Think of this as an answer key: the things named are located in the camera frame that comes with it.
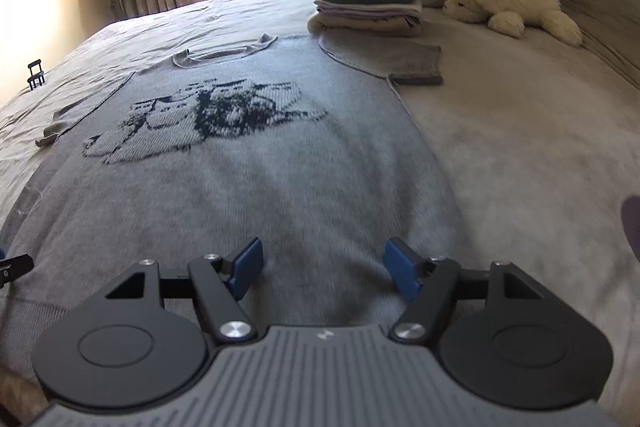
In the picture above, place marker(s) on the lavender folded garment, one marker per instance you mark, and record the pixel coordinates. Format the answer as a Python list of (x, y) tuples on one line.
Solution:
[(365, 10)]

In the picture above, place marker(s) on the dark blurred object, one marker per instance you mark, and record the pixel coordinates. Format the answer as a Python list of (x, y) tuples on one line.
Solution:
[(632, 227)]

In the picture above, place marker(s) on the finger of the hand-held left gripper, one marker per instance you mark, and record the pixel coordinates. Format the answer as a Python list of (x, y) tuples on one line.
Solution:
[(17, 268)]

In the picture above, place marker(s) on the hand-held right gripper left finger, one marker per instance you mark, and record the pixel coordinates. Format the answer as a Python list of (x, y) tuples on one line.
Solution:
[(247, 264)]

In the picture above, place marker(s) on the black stand at bed edge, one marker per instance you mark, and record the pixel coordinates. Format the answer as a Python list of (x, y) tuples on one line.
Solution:
[(36, 82)]

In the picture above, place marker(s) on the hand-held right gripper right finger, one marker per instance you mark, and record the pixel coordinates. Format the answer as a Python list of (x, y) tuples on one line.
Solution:
[(402, 267)]

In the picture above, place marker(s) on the grey printed sweater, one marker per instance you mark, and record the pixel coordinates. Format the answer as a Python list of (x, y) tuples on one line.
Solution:
[(250, 167)]

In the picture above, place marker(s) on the dark hanging garment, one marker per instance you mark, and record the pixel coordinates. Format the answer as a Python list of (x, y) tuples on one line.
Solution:
[(116, 7)]

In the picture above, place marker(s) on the white plush toy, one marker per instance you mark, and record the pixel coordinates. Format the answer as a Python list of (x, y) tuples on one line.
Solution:
[(520, 4)]

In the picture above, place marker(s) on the grey bed sheet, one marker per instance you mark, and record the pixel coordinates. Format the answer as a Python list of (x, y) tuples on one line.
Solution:
[(525, 147)]

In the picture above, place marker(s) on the cream folded garment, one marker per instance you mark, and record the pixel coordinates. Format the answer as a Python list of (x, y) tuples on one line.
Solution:
[(360, 26)]

